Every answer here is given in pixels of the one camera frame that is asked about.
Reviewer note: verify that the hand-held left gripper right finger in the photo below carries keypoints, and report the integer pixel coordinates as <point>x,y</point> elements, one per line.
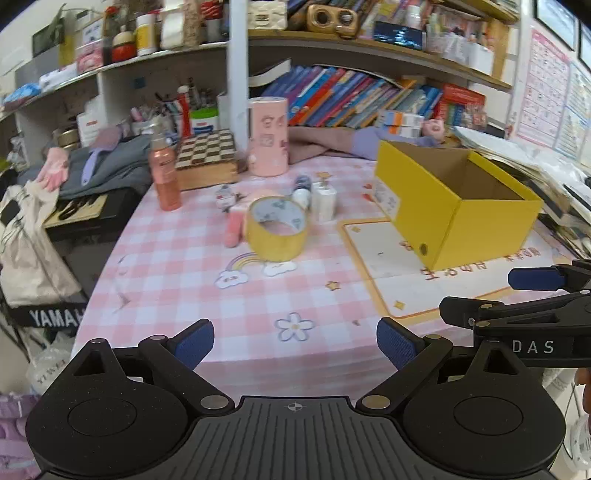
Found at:
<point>395,346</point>

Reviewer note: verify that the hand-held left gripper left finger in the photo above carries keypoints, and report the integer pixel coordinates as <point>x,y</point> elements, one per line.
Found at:
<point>196,344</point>

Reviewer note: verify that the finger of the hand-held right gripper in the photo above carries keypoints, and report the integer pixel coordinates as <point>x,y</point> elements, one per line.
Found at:
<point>533,278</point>
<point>461,311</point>

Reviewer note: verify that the yellow cardboard box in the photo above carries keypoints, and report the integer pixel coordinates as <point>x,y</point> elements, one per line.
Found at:
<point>485,230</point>

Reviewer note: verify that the pink tube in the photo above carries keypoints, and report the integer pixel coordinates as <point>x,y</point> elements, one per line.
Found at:
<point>233,228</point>

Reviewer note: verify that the yellow tape roll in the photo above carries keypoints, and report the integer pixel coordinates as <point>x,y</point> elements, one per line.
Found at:
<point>277,247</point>

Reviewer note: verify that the small white carton red label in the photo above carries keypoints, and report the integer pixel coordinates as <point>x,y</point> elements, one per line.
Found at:
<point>226,197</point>

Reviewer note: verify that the white charger plug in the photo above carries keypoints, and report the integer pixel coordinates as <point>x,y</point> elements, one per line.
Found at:
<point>323,205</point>

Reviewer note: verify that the small blue white bottle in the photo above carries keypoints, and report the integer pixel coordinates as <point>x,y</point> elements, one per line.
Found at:
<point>301,196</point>

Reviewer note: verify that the white container green lid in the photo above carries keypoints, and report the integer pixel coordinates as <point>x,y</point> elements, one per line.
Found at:
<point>204,122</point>

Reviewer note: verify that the pink checked tablecloth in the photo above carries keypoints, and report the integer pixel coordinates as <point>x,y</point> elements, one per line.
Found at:
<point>184,286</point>

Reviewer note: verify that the stack of papers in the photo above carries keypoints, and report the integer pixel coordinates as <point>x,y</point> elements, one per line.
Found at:
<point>517,154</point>

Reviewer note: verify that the white plastic bag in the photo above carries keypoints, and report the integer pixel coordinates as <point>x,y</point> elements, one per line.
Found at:
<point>51,364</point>

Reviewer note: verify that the black electronic keyboard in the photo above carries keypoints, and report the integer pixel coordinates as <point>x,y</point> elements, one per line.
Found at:
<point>92,230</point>

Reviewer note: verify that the rose pink spray bottle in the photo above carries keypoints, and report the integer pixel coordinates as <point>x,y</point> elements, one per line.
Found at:
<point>165,184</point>

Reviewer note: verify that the beige printed card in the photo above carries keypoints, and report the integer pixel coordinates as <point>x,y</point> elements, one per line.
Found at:
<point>92,210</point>

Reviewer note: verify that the pink pig toy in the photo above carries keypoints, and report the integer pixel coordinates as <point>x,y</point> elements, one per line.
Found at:
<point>435,129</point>

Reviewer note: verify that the white orange small carton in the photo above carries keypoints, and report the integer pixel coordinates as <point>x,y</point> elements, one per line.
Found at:
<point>401,117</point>
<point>397,131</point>

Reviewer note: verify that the wooden chessboard box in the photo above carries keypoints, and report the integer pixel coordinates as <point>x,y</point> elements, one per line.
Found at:
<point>203,152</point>

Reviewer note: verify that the lilac cloth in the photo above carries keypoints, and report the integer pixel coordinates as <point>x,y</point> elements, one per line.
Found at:
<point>369,143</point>

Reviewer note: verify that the white tote bag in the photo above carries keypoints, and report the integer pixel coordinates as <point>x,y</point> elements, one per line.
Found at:
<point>27,249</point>

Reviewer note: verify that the grey cloth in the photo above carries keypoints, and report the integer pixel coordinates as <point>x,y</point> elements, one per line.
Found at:
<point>120,166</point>

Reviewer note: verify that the pink cylindrical holder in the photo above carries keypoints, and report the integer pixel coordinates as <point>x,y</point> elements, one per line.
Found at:
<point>268,138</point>

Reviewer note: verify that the pink glove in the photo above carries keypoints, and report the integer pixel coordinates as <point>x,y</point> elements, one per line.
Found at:
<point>55,168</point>

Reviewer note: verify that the bunch of pens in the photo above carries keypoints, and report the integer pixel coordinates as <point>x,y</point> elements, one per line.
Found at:
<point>166,108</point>

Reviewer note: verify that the white box red label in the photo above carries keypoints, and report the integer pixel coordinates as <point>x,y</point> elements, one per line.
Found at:
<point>92,124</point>

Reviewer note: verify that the row of colourful books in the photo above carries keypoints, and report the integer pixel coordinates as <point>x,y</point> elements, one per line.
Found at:
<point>346,97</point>

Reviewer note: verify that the white wooden shelf unit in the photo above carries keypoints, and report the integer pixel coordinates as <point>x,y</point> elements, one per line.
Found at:
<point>238,69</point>

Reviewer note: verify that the dark display device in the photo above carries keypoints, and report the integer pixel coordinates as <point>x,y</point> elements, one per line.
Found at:
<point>398,36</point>

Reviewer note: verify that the black-covered book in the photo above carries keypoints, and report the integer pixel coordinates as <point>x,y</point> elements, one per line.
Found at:
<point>270,74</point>

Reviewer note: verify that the red round jar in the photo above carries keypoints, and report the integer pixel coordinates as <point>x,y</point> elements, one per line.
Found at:
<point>123,48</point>

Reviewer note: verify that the pink cartoon box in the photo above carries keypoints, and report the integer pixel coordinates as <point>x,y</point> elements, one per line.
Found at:
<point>90,57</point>

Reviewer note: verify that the blue wet wipes pack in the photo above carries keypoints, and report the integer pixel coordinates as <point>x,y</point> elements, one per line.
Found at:
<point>21,93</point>

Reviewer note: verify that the white bottle yellow label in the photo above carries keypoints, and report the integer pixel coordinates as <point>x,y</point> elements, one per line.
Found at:
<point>147,37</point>

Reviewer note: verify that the brown retro radio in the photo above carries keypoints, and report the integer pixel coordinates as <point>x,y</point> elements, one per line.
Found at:
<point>333,19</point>

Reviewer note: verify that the white quilted bag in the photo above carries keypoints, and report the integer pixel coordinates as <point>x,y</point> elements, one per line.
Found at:
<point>268,16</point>

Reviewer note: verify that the wall poster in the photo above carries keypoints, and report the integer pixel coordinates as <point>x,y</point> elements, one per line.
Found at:
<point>545,92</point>

